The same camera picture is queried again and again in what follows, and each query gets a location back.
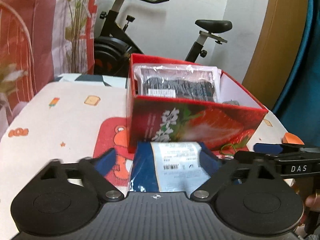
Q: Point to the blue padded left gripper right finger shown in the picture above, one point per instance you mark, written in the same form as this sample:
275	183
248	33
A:
209	161

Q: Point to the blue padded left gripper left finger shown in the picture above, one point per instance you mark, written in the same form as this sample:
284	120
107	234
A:
105	162

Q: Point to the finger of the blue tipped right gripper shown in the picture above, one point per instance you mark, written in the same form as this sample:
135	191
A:
267	148

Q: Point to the blue packaged cloth with label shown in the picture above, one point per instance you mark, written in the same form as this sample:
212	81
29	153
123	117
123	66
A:
167	167

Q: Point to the person's hand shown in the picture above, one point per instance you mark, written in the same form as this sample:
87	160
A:
311	204

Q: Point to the orange plastic dish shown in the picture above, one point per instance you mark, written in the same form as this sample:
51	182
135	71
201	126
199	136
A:
290	138

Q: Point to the red bear cartoon mat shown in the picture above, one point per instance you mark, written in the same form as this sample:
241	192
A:
113	134

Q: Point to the teal blue fabric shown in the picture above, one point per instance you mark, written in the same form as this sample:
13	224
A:
297	107

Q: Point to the white patterned tablecloth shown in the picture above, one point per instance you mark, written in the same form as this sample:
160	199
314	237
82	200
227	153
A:
62	121

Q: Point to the red strawberry cardboard box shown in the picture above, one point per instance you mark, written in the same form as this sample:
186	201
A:
159	119

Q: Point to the clear bag of dark socks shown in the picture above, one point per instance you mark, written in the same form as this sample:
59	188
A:
184	81

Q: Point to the wooden door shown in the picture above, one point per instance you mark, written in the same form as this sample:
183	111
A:
276	49

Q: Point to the red floral curtain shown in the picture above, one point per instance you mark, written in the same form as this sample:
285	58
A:
41	39

